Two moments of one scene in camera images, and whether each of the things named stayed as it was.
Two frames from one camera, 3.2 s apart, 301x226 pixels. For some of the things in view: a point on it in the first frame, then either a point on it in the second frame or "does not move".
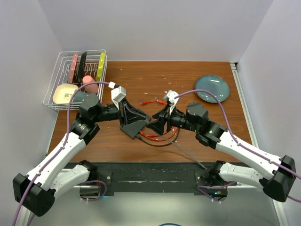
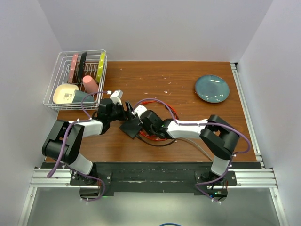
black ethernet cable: x=161 y=145 does not move
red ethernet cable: x=155 y=137 does not move
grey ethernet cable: x=182 y=149 -> x=195 y=143
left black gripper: x=126 y=111 does not move
